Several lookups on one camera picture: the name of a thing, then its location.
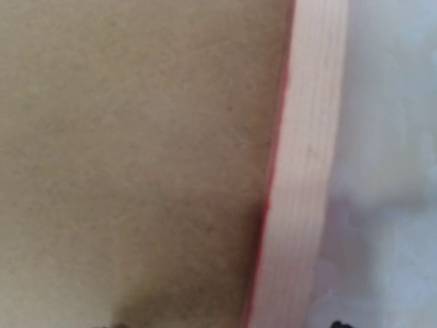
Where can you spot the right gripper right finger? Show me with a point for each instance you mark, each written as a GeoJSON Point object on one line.
{"type": "Point", "coordinates": [339, 324]}

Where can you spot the brown backing board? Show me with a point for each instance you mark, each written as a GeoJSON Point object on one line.
{"type": "Point", "coordinates": [134, 142]}

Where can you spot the wooden red photo frame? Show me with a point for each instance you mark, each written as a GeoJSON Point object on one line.
{"type": "Point", "coordinates": [301, 158]}

